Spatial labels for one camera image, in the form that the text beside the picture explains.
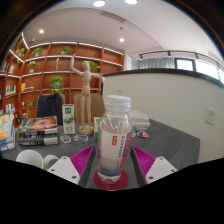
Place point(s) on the recessed ceiling light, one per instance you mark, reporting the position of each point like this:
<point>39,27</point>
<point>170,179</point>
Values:
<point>41,31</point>
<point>121,39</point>

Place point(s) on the small green white box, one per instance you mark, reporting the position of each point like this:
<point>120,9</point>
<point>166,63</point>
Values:
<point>96,128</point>

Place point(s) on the branched ceiling lamp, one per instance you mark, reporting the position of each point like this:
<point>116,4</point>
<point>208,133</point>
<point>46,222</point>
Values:
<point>99,3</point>

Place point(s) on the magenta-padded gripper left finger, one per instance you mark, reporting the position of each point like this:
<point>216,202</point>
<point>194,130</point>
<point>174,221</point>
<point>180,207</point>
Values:
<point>65,168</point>

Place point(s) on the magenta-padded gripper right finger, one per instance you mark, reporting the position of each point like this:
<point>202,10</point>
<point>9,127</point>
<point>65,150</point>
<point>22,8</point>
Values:
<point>158,168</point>

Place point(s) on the grey window curtain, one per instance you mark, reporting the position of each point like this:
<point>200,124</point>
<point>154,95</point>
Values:
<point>156,63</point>

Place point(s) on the colourful sticker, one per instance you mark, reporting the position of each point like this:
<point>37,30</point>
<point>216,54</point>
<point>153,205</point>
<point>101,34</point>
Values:
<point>65,139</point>
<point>81,138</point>
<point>142,134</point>

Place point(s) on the tall green white carton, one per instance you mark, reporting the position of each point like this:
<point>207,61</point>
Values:
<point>68,118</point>

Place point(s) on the chair with dark jacket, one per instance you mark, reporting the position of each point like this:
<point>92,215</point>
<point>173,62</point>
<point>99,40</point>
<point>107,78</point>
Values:
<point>50,108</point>

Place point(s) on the white wall socket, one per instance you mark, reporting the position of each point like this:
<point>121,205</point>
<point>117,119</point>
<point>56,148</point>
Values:
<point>210,116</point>

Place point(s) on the tan chair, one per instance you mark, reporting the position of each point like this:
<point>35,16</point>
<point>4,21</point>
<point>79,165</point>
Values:
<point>96,106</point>

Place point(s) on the window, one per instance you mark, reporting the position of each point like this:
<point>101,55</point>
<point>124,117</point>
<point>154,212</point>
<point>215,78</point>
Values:
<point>203,68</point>

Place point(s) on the wooden shelf unit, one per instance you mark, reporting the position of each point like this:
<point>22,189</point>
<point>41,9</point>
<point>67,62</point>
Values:
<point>43,76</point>

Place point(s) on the clear plastic water bottle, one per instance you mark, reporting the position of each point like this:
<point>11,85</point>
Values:
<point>114,143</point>

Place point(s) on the black ceiling track light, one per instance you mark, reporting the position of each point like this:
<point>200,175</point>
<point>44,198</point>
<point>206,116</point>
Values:
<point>173,52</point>

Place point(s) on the stack of white boxes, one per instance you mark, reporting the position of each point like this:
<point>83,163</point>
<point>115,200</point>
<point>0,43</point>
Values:
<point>140,120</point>

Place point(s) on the wooden artist mannequin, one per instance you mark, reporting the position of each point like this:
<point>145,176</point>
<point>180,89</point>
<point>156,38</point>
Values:
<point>86,90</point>

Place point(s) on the yellow striped white mug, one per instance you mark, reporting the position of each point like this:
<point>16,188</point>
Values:
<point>30,159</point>

